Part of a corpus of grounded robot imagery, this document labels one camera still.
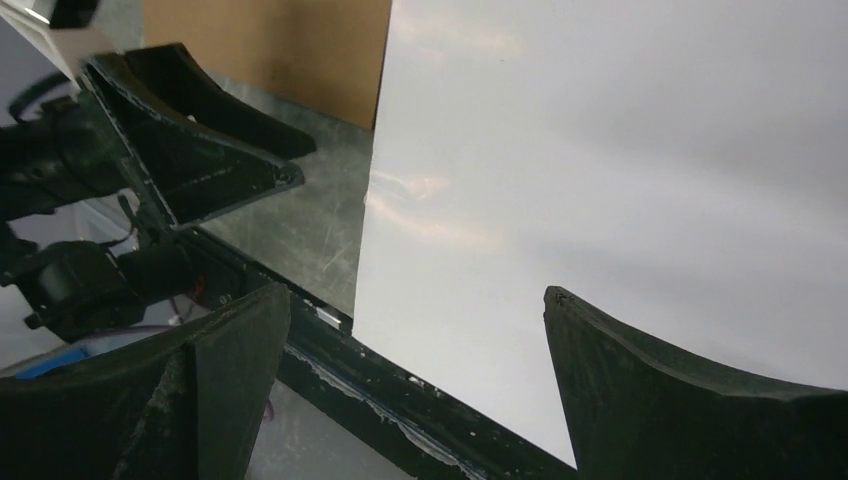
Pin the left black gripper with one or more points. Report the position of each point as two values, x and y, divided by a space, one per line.
154 122

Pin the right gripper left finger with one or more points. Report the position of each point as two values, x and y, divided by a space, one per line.
186 403

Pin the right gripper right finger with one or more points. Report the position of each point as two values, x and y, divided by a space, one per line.
638 407

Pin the brown backing board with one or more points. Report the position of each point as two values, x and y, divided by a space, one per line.
326 55

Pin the sunset landscape photo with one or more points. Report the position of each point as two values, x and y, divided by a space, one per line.
681 165

